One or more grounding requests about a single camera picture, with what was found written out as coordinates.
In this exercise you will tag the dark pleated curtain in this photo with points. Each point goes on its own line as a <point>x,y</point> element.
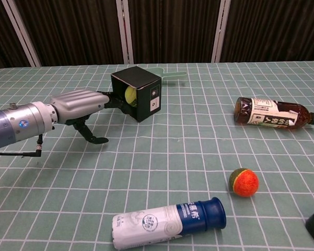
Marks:
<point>75,28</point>

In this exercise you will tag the black cardboard box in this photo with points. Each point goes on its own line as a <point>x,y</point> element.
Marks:
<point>149,102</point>

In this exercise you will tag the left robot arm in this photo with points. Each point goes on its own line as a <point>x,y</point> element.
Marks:
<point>15,125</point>

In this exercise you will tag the brown tea bottle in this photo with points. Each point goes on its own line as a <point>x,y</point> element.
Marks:
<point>266,112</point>

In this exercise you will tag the white frame post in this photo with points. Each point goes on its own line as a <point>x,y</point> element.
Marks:
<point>22,34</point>
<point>220,31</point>
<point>125,31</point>

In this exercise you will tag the light green plastic scoop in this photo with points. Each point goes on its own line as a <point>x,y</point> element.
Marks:
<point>175,75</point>

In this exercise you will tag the orange and green ball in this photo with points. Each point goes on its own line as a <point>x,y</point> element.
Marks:
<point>246,184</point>

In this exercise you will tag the yellow tennis ball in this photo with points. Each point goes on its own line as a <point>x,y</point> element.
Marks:
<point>130,95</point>

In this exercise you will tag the white bottle with blue cap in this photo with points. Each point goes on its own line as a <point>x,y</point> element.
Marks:
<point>156,223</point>

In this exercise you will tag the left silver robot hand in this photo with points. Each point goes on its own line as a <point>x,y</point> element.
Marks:
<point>78,104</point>

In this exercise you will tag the green checked tablecloth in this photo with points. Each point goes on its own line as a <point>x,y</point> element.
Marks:
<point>146,162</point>

